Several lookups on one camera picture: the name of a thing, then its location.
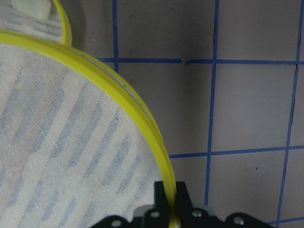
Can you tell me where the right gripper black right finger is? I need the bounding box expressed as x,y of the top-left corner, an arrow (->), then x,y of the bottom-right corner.
175,181 -> 213,228

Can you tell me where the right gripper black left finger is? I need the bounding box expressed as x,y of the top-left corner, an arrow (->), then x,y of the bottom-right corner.
133,181 -> 170,228

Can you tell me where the white bun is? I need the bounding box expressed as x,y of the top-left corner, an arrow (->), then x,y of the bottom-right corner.
11,0 -> 52,19

